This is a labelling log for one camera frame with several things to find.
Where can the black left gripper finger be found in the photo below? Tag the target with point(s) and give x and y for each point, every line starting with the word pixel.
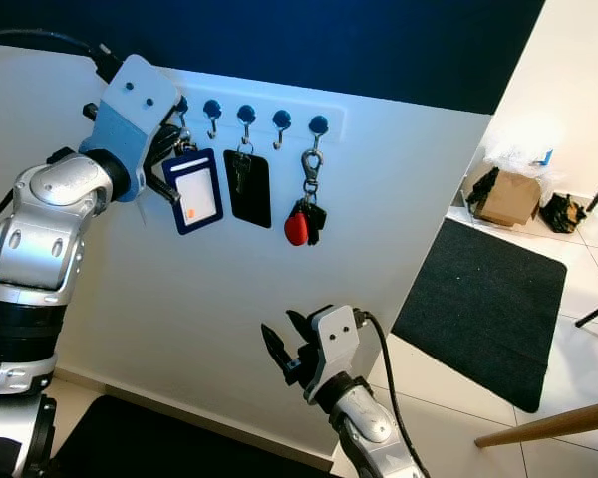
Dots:
pixel 175 142
pixel 164 192

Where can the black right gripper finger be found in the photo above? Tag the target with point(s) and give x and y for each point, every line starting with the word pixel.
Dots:
pixel 279 357
pixel 299 329

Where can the red fob key bunch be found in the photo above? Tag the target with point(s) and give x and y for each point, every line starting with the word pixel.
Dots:
pixel 296 229

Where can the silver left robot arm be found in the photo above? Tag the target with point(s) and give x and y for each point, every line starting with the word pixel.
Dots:
pixel 40 239

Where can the dark blue badge holder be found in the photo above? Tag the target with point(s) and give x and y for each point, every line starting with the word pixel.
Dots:
pixel 199 194

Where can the black card holder with key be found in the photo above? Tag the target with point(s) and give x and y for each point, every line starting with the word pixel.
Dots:
pixel 251 199

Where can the black floor mat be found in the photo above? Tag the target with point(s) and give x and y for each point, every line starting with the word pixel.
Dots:
pixel 478 314

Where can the small blue object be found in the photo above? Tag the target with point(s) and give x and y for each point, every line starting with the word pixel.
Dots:
pixel 545 158

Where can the slim black bag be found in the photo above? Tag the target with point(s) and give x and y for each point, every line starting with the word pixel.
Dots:
pixel 481 192

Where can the brown cardboard box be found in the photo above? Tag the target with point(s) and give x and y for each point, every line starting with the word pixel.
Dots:
pixel 513 201

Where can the white plastic bag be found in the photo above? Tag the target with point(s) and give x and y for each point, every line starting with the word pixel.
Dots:
pixel 513 157

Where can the wooden pole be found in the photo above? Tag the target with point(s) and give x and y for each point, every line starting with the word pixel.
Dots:
pixel 553 423

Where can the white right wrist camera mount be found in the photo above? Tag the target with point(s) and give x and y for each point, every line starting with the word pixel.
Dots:
pixel 336 344

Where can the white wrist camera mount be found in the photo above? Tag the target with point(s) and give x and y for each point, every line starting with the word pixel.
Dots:
pixel 130 115
pixel 336 344

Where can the blue knob wall hook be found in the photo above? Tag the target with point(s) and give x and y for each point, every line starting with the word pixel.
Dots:
pixel 318 124
pixel 281 119
pixel 182 104
pixel 245 113
pixel 211 107

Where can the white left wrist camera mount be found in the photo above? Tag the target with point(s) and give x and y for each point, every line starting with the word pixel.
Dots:
pixel 130 115

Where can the white wall hook rail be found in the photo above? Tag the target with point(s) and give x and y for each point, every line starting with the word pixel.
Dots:
pixel 279 95

